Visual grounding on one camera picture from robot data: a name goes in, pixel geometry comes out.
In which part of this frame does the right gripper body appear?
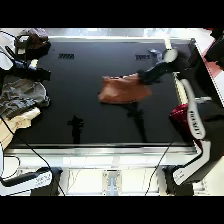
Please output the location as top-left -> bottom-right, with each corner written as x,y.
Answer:
136,68 -> 155,86

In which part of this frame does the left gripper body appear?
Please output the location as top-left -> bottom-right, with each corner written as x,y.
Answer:
30,66 -> 52,83

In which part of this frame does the brown T-shirt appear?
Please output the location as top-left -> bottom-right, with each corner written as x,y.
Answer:
97,73 -> 153,105

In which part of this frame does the grey-green garment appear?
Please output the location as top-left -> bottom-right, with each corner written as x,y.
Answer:
0,77 -> 51,120

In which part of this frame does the dark brown garment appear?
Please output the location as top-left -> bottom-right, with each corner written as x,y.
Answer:
18,28 -> 51,52

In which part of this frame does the cream garment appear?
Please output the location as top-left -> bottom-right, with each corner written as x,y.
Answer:
0,106 -> 42,150

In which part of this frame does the black garment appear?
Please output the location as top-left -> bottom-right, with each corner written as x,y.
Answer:
179,29 -> 224,158

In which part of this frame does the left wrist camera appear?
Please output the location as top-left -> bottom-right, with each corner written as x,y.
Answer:
14,33 -> 32,57

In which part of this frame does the black cable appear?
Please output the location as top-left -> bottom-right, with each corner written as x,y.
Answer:
0,114 -> 67,197
144,134 -> 179,197

